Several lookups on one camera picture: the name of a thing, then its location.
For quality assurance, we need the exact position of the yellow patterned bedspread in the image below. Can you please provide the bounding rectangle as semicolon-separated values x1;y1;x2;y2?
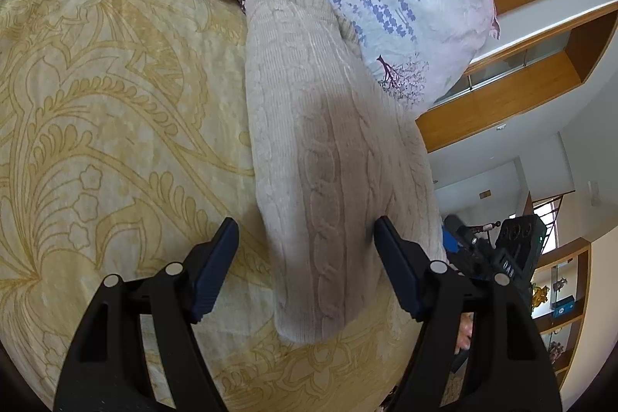
0;0;464;412

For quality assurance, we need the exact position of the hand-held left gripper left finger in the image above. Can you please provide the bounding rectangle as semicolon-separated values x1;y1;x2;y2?
53;217;241;412

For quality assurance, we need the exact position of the person's right hand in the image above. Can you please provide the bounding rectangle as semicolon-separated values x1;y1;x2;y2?
456;313;477;352

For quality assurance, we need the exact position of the white pillow with blue print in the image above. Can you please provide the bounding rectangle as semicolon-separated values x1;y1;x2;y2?
236;0;500;109

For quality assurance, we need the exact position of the gold ornament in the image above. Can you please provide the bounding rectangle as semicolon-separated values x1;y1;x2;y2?
530;283;551;310

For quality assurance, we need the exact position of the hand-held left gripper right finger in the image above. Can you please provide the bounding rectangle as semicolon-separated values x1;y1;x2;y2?
374;215;563;412

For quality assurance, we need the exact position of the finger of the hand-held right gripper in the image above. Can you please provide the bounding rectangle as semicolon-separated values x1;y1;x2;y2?
444;214;484;251
441;229;464;270

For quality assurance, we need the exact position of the wooden shelf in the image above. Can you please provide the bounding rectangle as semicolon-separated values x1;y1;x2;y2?
528;238;594;388

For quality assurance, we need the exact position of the wooden headboard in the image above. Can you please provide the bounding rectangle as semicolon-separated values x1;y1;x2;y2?
415;0;618;152

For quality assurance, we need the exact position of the beige cable-knit sweater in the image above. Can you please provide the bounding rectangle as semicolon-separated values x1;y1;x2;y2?
244;0;445;342

